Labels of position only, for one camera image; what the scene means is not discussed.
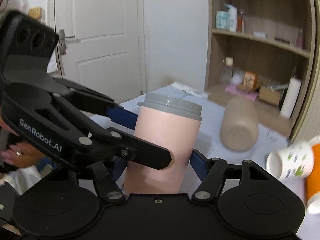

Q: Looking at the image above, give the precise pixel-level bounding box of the red small bottle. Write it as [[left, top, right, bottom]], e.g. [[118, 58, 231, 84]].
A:
[[237, 10, 245, 34]]

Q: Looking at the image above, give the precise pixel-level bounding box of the white patterned tablecloth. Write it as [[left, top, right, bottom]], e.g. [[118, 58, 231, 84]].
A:
[[89, 81, 320, 203]]

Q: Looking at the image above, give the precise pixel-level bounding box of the pink small bottle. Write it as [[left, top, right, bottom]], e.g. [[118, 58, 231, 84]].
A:
[[296, 28, 304, 49]]

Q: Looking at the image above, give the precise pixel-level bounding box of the orange floral small box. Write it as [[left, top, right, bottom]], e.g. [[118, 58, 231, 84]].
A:
[[242, 71, 258, 90]]

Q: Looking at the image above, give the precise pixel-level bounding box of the pink tumbler grey lid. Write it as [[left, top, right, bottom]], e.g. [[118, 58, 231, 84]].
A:
[[124, 93, 202, 194]]

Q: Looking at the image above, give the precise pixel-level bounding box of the white panel door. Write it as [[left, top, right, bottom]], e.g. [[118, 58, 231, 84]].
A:
[[54, 0, 145, 102]]

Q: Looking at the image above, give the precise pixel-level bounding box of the orange paper cup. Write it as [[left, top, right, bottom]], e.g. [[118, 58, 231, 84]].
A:
[[305, 135, 320, 215]]

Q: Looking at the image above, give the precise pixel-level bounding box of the beige tumbler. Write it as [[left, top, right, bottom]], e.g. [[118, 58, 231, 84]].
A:
[[220, 97, 259, 152]]

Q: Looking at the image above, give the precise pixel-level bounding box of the clear bottle beige cap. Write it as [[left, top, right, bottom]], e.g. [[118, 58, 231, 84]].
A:
[[222, 57, 233, 85]]

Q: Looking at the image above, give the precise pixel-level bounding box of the small cardboard box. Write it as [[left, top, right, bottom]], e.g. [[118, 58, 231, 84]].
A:
[[258, 87, 281, 106]]

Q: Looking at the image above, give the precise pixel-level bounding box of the teal label jar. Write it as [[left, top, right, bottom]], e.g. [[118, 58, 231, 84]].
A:
[[215, 11, 229, 30]]

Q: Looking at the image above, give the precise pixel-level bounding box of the white paper towel roll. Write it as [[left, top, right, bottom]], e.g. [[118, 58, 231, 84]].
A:
[[280, 77, 302, 119]]

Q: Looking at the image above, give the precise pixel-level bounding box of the wooden open shelf unit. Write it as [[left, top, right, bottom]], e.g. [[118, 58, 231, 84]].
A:
[[206, 0, 318, 139]]

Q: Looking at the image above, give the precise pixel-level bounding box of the person's left hand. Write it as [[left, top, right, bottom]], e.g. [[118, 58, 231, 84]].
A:
[[0, 119, 47, 168]]

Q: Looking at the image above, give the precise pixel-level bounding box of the white tube bottle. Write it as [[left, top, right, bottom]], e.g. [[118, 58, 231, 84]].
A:
[[225, 3, 238, 33]]

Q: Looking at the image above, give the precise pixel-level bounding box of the white floral paper cup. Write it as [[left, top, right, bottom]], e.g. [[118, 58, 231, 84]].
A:
[[266, 141, 315, 180]]

